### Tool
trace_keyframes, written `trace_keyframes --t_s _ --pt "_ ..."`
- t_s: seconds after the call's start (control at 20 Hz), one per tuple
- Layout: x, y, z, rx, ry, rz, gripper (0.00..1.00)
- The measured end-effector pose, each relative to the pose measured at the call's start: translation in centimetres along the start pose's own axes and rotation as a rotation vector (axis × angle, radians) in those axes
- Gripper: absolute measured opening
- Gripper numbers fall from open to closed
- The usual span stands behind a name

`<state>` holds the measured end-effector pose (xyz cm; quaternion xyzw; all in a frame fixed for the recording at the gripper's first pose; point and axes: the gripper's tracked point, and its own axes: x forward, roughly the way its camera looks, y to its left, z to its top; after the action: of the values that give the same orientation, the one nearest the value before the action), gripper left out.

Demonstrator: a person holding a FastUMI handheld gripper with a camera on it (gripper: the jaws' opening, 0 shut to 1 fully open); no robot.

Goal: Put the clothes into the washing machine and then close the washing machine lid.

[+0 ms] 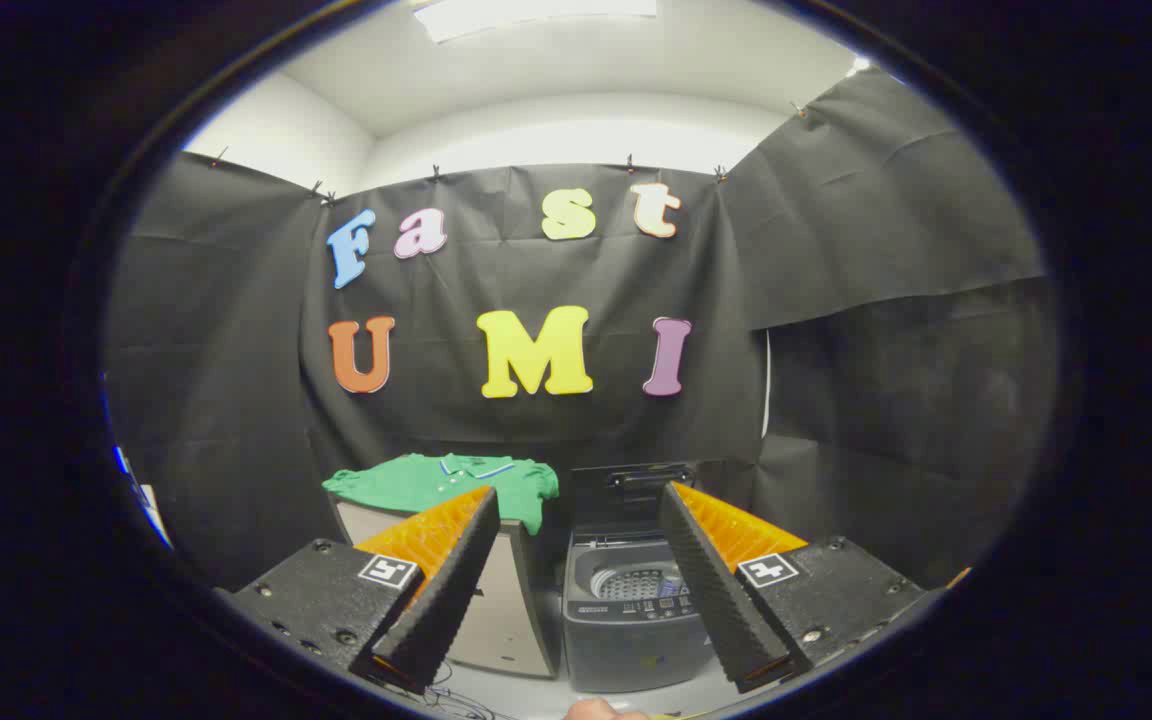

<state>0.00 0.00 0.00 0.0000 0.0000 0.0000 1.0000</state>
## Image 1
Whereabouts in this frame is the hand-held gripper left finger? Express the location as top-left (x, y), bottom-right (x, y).
top-left (226, 486), bottom-right (502, 696)

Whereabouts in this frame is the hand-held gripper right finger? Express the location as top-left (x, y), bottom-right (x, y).
top-left (658, 481), bottom-right (973, 694)

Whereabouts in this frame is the grey toy washing machine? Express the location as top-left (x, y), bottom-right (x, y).
top-left (563, 530), bottom-right (727, 694)

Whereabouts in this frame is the green polo shirt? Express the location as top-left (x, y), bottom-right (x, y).
top-left (322, 453), bottom-right (560, 536)

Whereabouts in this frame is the dark washing machine lid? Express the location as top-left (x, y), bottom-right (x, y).
top-left (569, 462), bottom-right (699, 536)

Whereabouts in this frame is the grey white cabinet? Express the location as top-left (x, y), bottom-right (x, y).
top-left (333, 497), bottom-right (559, 679)

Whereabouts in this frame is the black backdrop cloth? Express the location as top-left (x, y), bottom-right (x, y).
top-left (104, 68), bottom-right (1062, 591)

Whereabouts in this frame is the ceiling light panel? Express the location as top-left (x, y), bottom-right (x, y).
top-left (414, 0), bottom-right (659, 44)

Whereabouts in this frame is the thin black cable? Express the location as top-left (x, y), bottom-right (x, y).
top-left (376, 660), bottom-right (499, 720)

